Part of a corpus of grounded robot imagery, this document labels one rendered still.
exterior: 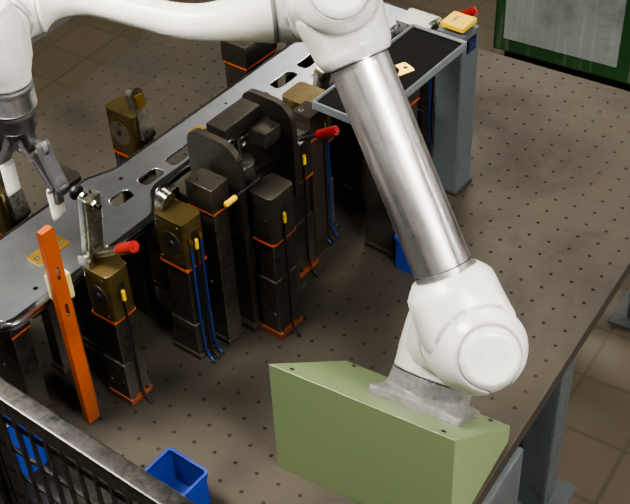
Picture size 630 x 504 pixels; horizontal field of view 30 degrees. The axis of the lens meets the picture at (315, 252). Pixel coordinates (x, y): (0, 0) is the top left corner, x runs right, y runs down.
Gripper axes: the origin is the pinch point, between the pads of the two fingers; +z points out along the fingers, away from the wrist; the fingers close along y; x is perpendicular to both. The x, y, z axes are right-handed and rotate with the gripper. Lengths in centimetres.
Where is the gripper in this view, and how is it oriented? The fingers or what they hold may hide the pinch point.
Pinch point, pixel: (35, 197)
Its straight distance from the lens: 225.1
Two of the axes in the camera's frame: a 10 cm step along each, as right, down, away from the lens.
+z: 0.3, 7.5, 6.6
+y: -7.9, -3.8, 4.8
